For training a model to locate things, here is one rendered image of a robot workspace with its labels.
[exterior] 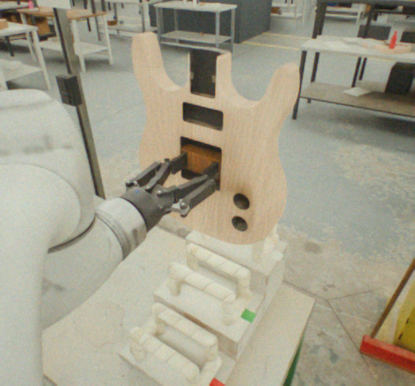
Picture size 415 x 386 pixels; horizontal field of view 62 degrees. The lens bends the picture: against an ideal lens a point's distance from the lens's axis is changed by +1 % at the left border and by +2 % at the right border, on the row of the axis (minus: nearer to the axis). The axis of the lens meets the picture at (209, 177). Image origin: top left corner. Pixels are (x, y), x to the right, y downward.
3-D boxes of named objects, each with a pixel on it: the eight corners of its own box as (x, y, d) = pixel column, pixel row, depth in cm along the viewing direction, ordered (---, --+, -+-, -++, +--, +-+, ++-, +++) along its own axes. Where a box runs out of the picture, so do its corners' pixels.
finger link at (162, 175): (153, 208, 61) (145, 207, 61) (171, 174, 70) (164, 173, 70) (151, 190, 59) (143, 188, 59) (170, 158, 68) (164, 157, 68)
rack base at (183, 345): (237, 362, 89) (237, 359, 89) (206, 419, 79) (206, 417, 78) (154, 313, 101) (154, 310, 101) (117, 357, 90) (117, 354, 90)
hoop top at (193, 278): (237, 299, 85) (238, 290, 83) (230, 309, 83) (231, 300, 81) (173, 266, 94) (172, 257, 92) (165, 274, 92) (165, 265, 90)
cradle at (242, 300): (254, 297, 94) (254, 289, 93) (234, 329, 86) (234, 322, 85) (242, 291, 96) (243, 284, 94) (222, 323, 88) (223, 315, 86)
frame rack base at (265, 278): (282, 280, 111) (289, 242, 101) (263, 317, 100) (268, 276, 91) (210, 248, 123) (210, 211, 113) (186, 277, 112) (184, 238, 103)
